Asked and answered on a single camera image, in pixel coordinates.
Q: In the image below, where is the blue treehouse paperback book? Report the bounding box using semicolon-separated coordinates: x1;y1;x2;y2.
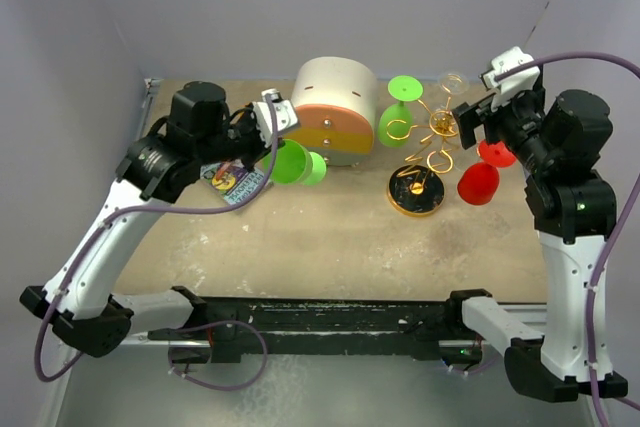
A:
198;161;273;215

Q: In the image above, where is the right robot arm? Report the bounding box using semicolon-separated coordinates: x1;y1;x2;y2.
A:
444;89;628;403

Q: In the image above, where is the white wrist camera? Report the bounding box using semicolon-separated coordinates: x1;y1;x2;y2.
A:
252;88;301;147
480;46;541;112

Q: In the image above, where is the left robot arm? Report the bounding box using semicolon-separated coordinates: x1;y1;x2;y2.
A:
20;81;293;364

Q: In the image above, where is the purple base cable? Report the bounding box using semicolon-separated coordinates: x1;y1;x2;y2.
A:
447;346;501;378
167;316;272;390

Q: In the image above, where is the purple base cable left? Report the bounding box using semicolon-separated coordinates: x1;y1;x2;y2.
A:
167;316;272;390

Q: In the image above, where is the white round drawer cabinet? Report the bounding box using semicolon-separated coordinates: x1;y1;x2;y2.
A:
287;56;378;166

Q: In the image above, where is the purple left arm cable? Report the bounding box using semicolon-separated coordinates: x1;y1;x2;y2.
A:
33;96;280;383

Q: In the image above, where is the gold wine glass rack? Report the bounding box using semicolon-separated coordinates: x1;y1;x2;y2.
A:
386;94;458;218

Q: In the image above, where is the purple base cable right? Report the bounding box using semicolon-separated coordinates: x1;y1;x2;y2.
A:
447;346;501;378

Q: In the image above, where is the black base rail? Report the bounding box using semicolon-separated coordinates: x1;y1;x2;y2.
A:
149;291;484;364

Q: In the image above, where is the clear round wine glass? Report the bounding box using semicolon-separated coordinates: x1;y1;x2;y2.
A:
438;71;469;96

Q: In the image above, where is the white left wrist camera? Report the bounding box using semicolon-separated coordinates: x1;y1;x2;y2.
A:
252;88;301;147

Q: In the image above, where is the green goblet front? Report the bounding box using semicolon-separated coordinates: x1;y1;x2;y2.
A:
377;75;423;147

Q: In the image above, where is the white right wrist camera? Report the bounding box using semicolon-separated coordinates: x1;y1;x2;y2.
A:
480;46;541;112

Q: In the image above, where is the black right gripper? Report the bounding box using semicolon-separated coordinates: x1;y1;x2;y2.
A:
454;82;559;173

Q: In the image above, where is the red plastic goblet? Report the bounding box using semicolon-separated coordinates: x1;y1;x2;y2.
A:
457;140;516;206

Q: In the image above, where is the green goblet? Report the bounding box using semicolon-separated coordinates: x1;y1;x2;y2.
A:
377;75;423;147
269;139;327;186

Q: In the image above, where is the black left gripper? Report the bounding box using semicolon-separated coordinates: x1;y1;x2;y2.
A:
196;101;285;173

